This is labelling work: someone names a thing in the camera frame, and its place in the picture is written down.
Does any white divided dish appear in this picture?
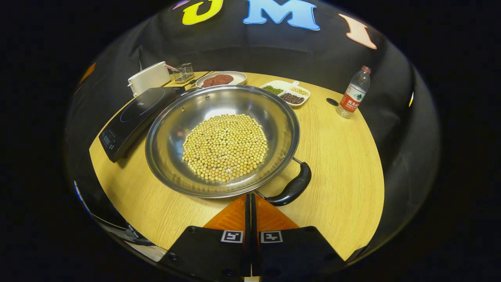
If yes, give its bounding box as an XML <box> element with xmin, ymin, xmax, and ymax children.
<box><xmin>260</xmin><ymin>80</ymin><xmax>311</xmax><ymax>107</ymax></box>

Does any wire mesh basket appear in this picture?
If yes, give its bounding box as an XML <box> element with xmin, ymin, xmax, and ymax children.
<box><xmin>173</xmin><ymin>63</ymin><xmax>195</xmax><ymax>83</ymax></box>

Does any red raw meat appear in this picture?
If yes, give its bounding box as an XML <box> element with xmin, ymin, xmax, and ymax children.
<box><xmin>201</xmin><ymin>74</ymin><xmax>234</xmax><ymax>87</ymax></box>

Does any white round plate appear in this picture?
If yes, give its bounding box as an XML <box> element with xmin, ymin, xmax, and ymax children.
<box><xmin>195</xmin><ymin>71</ymin><xmax>248</xmax><ymax>89</ymax></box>

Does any clear water bottle red label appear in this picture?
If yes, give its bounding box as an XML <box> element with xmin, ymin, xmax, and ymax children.
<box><xmin>336</xmin><ymin>65</ymin><xmax>371</xmax><ymax>119</ymax></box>

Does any white toaster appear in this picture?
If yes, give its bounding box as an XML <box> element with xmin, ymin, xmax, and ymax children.
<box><xmin>128</xmin><ymin>61</ymin><xmax>172</xmax><ymax>97</ymax></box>

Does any dark red bean portion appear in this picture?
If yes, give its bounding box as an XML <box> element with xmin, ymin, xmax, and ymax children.
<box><xmin>280</xmin><ymin>93</ymin><xmax>305</xmax><ymax>105</ymax></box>

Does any stainless steel pot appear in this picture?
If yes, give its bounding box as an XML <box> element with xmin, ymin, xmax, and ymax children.
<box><xmin>145</xmin><ymin>84</ymin><xmax>312</xmax><ymax>207</ymax></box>

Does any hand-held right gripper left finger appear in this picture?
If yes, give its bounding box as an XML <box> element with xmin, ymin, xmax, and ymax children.
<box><xmin>159</xmin><ymin>194</ymin><xmax>251</xmax><ymax>280</ymax></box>

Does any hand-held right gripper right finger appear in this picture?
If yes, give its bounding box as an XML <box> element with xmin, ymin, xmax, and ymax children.
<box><xmin>250</xmin><ymin>193</ymin><xmax>347</xmax><ymax>280</ymax></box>

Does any black power cable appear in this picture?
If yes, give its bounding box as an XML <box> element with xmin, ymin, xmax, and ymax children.
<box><xmin>184</xmin><ymin>72</ymin><xmax>212</xmax><ymax>85</ymax></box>

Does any black induction cooktop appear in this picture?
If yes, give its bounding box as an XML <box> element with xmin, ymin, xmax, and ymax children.
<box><xmin>99</xmin><ymin>86</ymin><xmax>186</xmax><ymax>163</ymax></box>

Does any pile of soybeans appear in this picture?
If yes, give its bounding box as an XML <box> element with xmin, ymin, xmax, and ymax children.
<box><xmin>182</xmin><ymin>114</ymin><xmax>269</xmax><ymax>183</ymax></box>

